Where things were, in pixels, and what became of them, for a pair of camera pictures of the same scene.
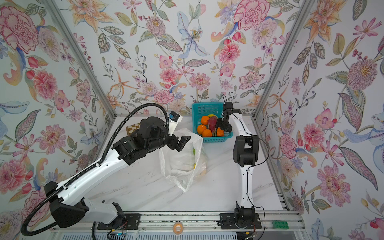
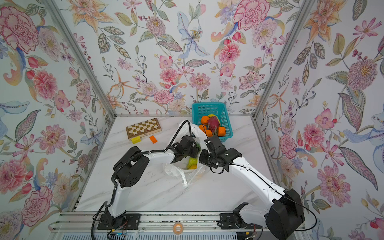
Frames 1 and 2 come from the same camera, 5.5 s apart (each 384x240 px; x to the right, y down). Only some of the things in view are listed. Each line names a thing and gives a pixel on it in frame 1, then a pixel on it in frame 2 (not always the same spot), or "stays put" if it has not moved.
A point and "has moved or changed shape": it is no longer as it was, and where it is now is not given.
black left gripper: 174,145 → 195,152
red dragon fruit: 212,123 stays put
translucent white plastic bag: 188,163 has moved or changed shape
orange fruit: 220,132 stays put
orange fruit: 204,120 stays put
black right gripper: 219,124 → 202,158
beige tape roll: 174,230 stays put
